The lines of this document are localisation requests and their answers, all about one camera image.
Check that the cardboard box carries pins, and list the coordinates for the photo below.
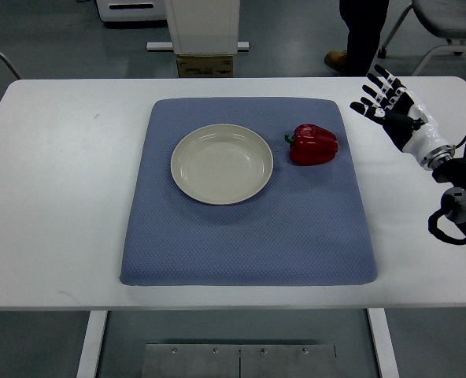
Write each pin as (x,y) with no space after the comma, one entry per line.
(205,66)

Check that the white table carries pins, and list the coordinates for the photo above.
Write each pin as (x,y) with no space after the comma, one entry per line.
(68,150)

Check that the tan work boot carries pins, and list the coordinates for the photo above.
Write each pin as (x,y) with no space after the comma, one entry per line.
(336,60)

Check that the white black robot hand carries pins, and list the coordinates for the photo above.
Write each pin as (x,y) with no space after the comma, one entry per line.
(404,117)

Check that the red bell pepper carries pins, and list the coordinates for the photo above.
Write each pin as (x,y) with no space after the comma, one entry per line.
(312,145)

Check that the blue textured mat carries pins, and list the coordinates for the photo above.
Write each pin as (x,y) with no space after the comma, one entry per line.
(307,226)

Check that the metal base plate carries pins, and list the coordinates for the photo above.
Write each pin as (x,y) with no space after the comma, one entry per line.
(244,360)

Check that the grey chair right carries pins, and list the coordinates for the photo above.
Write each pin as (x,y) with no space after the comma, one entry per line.
(443,19)

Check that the person's dark trouser leg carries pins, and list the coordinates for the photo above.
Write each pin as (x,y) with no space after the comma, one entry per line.
(365,20)

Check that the cream round plate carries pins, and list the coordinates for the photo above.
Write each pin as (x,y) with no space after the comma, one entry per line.
(222,164)

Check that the white pedestal column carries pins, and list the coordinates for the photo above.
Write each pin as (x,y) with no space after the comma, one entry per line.
(202,28)

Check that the white machine cabinet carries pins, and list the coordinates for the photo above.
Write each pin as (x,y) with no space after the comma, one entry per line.
(112,11)

